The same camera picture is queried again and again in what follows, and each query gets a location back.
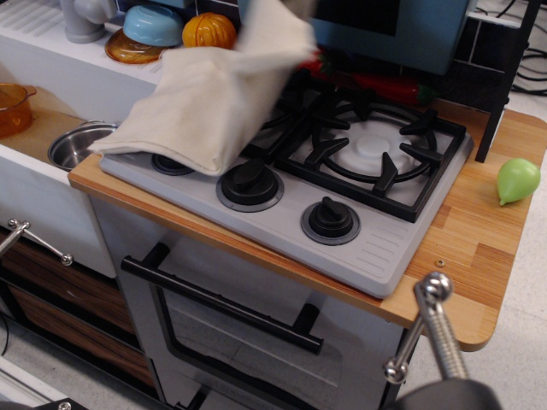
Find black left stove knob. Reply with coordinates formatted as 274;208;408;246
151;154;193;176

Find black cables on floor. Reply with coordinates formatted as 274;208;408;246
473;0;547;96

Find black stove knob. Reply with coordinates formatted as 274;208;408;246
216;159;285;213
151;154;193;176
300;196;361;246

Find white toy sink unit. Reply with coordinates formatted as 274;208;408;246
1;1;162;278

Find black right stove knob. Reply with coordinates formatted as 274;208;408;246
300;196;361;246

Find black middle stove knob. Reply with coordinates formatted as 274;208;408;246
216;159;285;213

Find black stove burner grate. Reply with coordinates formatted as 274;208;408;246
243;68;466;222

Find red toy strawberry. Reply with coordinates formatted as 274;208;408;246
298;50;333;80

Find orange transparent plate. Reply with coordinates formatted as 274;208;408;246
104;29;173;65

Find grey toy stove top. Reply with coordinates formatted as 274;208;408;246
100;130;473;298

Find silver clamp screw right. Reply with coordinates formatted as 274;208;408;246
383;272;501;410

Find silver clamp screw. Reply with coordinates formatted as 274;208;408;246
0;218;74;267
383;272;501;410

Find black vertical frame post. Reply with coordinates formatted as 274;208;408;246
475;0;542;163

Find cream cloth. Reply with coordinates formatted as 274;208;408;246
90;1;316;176

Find black oven door handle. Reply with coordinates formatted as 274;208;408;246
121;243;323;354

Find orange toy pumpkin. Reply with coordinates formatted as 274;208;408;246
182;12;237;50

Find silver clamp screw left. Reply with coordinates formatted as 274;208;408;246
0;218;74;267

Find orange transparent pot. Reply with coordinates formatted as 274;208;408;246
1;83;37;138

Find wooden drawer cabinet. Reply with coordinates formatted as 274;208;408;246
1;238;162;401

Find green toy pear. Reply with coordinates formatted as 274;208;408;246
497;158;541;206

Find light blue bowl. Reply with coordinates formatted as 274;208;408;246
123;4;184;47

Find red toy chili pepper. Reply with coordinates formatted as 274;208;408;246
337;73;439;106

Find white toy oven door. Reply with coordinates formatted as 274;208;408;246
115;225;407;410

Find stainless steel pot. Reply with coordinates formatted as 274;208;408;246
48;120;118;172

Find grey toy faucet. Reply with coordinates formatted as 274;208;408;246
60;0;117;44

